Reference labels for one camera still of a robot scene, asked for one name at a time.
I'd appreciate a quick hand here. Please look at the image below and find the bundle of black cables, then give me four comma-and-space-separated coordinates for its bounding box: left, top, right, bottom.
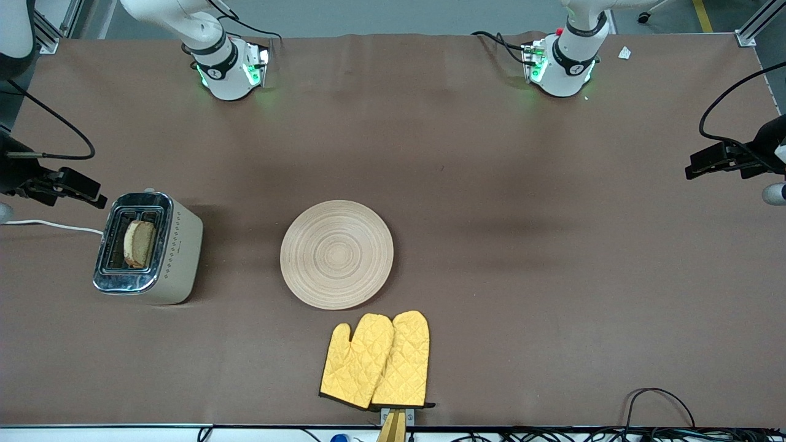
408, 426, 786, 442

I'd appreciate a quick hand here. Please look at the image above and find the white toaster power cable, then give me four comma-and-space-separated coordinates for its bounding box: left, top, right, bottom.
2, 219, 104, 236

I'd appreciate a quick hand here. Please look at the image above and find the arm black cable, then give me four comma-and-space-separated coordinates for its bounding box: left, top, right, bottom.
698, 60, 786, 161
0, 0, 284, 162

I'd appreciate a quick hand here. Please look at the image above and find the round wooden plate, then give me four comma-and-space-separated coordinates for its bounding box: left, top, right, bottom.
280, 200, 394, 311

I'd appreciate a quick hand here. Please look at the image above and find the office chair caster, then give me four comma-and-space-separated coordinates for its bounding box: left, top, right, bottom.
637, 0, 676, 25

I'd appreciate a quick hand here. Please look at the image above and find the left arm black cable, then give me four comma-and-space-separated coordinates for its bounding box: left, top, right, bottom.
698, 60, 786, 161

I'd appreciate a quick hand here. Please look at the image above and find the looped black cable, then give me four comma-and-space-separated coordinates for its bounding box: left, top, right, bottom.
625, 387, 698, 430

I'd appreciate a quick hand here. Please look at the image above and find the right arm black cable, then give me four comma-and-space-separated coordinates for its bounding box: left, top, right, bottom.
0, 0, 284, 162

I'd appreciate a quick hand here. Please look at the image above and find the yellow quilted oven mitt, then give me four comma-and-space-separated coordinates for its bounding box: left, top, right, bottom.
319, 313, 395, 410
372, 310, 430, 409

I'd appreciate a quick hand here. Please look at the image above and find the brown table cover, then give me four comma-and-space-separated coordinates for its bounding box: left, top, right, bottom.
0, 32, 786, 428

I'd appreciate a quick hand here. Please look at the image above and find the slice of brown bread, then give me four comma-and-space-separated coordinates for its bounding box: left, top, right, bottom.
123, 220, 157, 269

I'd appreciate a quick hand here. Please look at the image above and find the black base cable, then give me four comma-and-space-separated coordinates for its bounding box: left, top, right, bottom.
471, 30, 530, 66

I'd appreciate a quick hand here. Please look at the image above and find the cream and chrome toaster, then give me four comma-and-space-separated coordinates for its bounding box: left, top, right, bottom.
93, 188, 204, 306

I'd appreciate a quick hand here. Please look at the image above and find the aluminium frame post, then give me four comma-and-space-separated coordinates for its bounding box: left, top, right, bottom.
31, 0, 60, 55
735, 0, 786, 48

